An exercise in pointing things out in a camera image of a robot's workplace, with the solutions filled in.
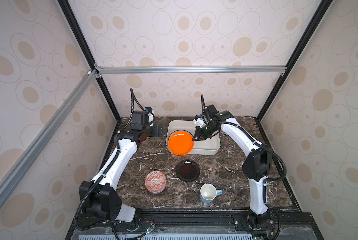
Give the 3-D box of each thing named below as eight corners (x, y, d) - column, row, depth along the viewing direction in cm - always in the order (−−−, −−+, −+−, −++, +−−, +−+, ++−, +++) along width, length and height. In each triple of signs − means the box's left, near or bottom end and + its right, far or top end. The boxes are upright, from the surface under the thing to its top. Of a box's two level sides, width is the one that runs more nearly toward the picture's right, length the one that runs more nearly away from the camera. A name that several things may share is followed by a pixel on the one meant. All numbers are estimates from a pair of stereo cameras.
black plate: (176, 181, 89) (176, 180, 87) (177, 161, 98) (177, 160, 96) (199, 181, 89) (200, 180, 88) (198, 161, 98) (198, 160, 96)
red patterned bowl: (146, 194, 85) (143, 189, 79) (148, 176, 91) (146, 170, 85) (165, 194, 85) (164, 189, 79) (167, 176, 91) (166, 170, 85)
